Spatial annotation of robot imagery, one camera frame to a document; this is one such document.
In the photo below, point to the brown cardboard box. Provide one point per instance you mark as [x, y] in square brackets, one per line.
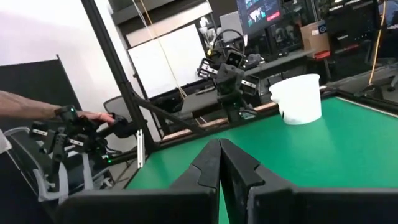
[314, 40]

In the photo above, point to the white jack-o-lantern bucket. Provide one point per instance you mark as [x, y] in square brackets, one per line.
[298, 99]

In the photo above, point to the grey side desk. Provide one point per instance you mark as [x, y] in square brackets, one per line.
[280, 60]

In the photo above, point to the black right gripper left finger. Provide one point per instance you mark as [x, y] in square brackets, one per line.
[199, 186]

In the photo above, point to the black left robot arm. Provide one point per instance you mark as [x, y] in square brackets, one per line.
[233, 112]

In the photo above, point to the black mesh office chair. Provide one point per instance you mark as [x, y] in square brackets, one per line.
[116, 105]

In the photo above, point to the person's forearm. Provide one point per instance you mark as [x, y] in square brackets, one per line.
[25, 105]

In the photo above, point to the computer monitor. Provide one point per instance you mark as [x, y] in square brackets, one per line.
[258, 15]

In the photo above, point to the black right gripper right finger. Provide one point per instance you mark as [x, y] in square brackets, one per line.
[242, 186]

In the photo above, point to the wooden base board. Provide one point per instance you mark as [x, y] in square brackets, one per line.
[183, 133]

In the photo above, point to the black aluminium table frame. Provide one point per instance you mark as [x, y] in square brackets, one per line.
[122, 74]

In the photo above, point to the silver aluminium bracket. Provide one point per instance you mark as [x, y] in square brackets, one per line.
[140, 149]

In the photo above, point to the black partition panel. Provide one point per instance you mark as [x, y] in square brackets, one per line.
[31, 84]

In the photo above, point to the white whiteboard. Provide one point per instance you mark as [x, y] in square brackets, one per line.
[174, 62]

